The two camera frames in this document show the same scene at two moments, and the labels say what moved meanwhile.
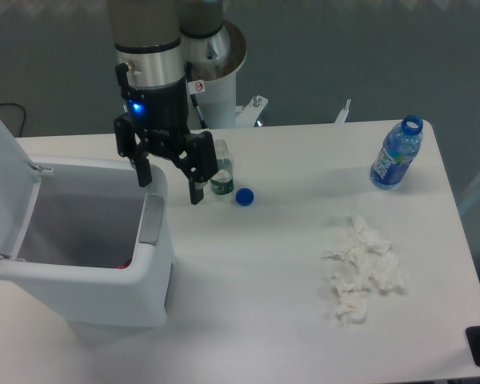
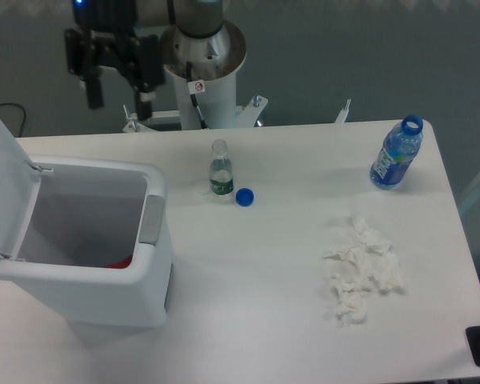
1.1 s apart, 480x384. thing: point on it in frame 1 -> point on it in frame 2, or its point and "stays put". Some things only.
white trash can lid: (11, 184) stays put
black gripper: (165, 111) -> (113, 24)
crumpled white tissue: (370, 260) stays put
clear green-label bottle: (222, 183) stays put
